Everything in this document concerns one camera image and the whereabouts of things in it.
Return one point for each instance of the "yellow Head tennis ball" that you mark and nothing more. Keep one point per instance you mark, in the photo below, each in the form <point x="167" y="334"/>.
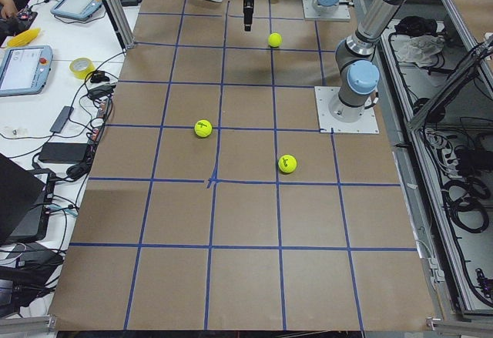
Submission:
<point x="275" y="40"/>

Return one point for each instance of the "yellow tennis ball near left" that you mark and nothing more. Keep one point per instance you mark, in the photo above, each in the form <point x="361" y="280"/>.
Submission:
<point x="203" y="128"/>

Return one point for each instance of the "yellow tennis ball far left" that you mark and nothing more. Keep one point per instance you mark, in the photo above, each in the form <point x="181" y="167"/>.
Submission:
<point x="287" y="163"/>

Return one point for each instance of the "blue grey teach pendant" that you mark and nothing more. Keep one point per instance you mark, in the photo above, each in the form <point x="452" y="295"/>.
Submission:
<point x="79" y="10"/>

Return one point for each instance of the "yellow tape roll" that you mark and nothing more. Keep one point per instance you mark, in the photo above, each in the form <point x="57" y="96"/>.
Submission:
<point x="82" y="67"/>

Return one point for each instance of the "yellow plastic corn toy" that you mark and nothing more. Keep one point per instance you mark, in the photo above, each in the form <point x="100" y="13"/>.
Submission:
<point x="24" y="38"/>

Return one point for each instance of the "white crumpled cloth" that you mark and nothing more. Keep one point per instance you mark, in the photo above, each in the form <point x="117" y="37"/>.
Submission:
<point x="420" y="50"/>

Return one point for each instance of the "black power adapter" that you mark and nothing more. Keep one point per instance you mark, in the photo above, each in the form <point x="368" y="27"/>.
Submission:
<point x="63" y="152"/>

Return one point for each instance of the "black laptop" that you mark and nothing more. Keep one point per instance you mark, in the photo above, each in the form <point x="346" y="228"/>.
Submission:
<point x="25" y="197"/>

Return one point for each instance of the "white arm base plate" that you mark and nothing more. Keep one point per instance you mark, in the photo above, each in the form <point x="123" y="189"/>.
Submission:
<point x="336" y="117"/>
<point x="336" y="13"/>

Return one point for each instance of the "aluminium frame post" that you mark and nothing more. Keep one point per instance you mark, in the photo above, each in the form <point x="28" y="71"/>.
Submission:
<point x="119" y="22"/>

